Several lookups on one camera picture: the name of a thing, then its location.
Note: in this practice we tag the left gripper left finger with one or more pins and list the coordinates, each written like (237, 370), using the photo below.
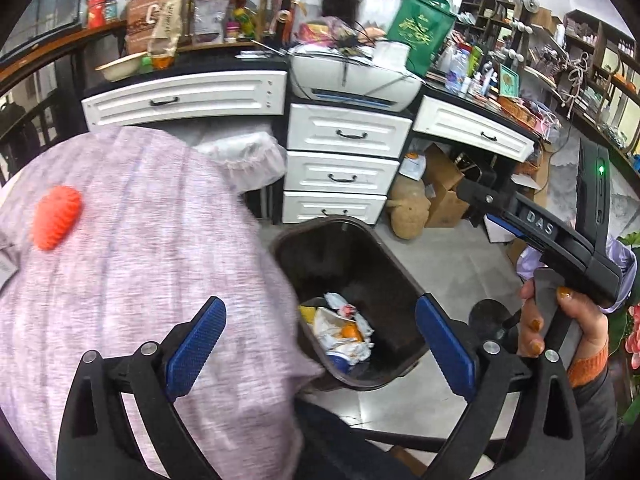
(96, 440)

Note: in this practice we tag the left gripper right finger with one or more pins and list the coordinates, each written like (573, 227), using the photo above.
(545, 438)

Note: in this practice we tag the orange sleeve right forearm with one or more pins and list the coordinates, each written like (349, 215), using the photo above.
(594, 395)

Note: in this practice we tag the dark brown trash bin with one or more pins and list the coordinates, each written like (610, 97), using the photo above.
(344, 255)

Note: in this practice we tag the trash pile in bin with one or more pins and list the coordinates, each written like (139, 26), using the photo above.
(342, 332)

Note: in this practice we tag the right hand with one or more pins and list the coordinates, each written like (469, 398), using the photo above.
(592, 322)

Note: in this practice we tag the black round stand base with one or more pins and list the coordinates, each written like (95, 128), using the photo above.
(489, 319)

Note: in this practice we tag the cardboard box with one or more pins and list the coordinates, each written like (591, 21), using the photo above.
(443, 175)

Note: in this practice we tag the tan plush toy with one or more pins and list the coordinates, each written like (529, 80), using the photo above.
(408, 206)

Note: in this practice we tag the green framed picture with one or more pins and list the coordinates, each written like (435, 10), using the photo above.
(509, 83)

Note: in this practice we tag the white right desk drawer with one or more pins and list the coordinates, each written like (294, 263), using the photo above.
(455, 123)

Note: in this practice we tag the white desk drawer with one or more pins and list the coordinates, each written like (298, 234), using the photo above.
(222, 94)
(455, 123)

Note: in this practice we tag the green milk carton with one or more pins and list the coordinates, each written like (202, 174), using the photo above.
(9, 262)

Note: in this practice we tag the purple woven tablecloth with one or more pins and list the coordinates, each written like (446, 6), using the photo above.
(160, 232)

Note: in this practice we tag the clear water bottle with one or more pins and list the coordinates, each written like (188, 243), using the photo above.
(458, 68)

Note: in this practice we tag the white three drawer cabinet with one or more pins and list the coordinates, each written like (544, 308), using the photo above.
(340, 161)

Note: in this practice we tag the green paper gift bag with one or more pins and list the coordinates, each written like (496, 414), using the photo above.
(424, 26)

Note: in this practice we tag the white printer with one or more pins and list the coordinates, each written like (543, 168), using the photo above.
(323, 74)

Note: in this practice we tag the white frilled cloth cover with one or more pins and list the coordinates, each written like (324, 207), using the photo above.
(248, 161)

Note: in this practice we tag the white left desk drawer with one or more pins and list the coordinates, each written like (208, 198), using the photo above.
(222, 94)

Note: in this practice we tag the beige bowl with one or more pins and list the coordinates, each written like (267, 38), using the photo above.
(121, 68)

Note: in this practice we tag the red tin can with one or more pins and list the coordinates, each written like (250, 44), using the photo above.
(95, 13)

